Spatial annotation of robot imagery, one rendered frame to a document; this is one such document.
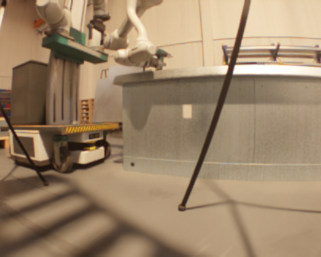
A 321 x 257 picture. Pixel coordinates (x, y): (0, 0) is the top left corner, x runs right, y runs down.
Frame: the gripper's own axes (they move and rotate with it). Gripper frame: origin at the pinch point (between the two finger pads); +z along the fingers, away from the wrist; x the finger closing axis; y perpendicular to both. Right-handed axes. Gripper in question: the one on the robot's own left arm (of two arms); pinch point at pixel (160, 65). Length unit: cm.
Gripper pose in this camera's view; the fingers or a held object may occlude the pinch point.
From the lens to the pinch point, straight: 147.9
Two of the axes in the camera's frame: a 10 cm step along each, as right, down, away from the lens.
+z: 7.2, -0.5, 6.9
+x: 6.9, 0.4, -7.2
